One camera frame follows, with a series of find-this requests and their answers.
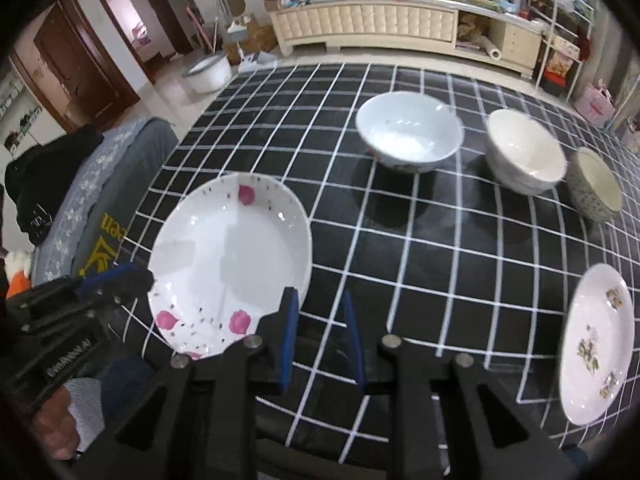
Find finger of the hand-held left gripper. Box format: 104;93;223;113
107;272;155;311
79;262;151;295

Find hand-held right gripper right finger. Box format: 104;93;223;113
342;290;586;480

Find white ribbed bowl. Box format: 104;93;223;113
485;109;568;196

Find white floor stand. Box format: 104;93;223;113
197;0;236;53

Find cream tufted low cabinet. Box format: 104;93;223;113
265;0;546;81

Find cardboard box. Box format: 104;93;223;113
245;17;278;56

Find black white grid tablecloth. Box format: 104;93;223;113
107;57;640;466

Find white wire rack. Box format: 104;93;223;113
530;0;601;101

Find orange white plush toy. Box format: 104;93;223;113
4;250;32;302

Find white plate green flowers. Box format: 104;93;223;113
558;262;636;427

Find grey cloth yellow print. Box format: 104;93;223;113
75;119;179;281

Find white plate pink flowers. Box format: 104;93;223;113
148;171;313;361

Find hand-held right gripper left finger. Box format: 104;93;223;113
70;287;301;480

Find person's left hand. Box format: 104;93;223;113
35;385;82;461

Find white round tub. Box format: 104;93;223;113
182;52;233;93

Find black garment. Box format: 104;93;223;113
5;122;106;248

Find pink gift bag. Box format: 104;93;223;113
572;80;616;126

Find grey speckled bowl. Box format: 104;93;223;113
566;147;623;224

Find brown wooden door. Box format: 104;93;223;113
10;0;141;133

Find white bowl floral outside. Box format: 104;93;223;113
355;91;465;175

